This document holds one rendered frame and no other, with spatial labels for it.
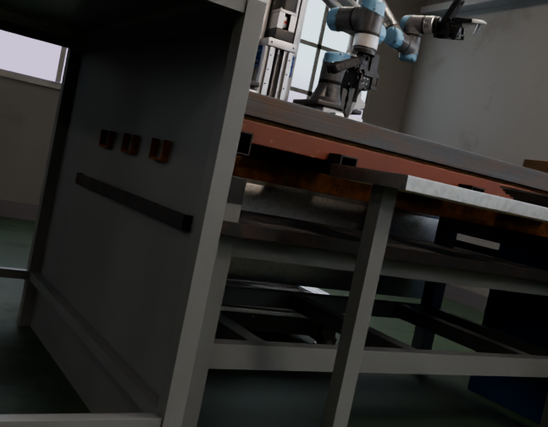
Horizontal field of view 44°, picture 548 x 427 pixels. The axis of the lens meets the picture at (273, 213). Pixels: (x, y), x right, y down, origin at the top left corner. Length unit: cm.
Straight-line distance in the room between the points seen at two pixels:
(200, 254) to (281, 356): 49
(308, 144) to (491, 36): 449
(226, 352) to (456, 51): 494
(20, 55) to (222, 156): 408
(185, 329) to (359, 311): 40
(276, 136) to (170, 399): 62
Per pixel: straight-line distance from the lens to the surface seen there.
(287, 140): 158
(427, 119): 631
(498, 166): 204
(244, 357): 166
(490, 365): 223
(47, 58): 533
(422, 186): 140
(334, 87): 296
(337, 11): 223
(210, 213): 130
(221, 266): 155
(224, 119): 130
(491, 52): 595
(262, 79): 292
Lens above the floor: 70
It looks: 3 degrees down
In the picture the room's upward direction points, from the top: 12 degrees clockwise
